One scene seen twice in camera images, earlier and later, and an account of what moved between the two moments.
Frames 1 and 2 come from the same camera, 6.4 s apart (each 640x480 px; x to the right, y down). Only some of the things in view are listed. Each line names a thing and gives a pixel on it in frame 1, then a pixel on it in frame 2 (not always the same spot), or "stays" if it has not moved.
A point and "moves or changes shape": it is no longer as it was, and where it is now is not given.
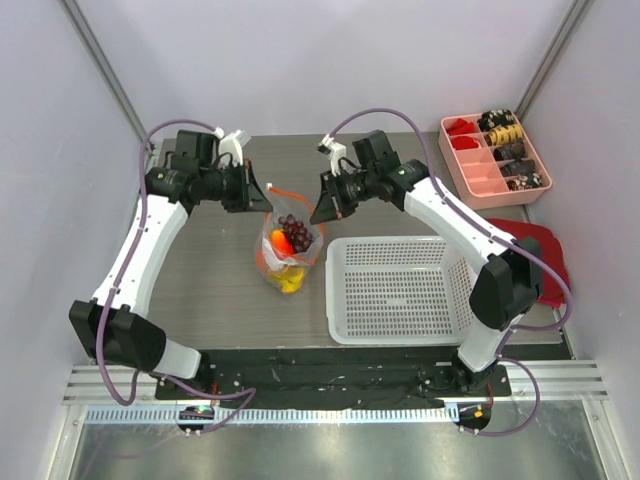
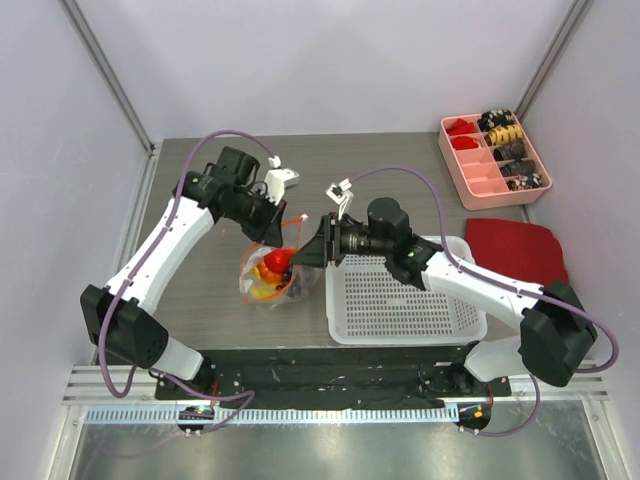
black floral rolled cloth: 493,118 stays
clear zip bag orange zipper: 289,244 moves or changes shape
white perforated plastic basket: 398,291 stays
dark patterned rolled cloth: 518,167 stays
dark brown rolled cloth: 510,152 stays
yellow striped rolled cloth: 504,134 stays
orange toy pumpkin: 260,262 → 267,274
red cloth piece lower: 464,142 stays
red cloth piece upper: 461,126 stays
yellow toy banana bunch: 289,279 → 260,288
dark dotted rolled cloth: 530,180 stays
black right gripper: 333,191 → 330,240
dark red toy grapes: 296,231 → 292,283
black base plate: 329,374 stays
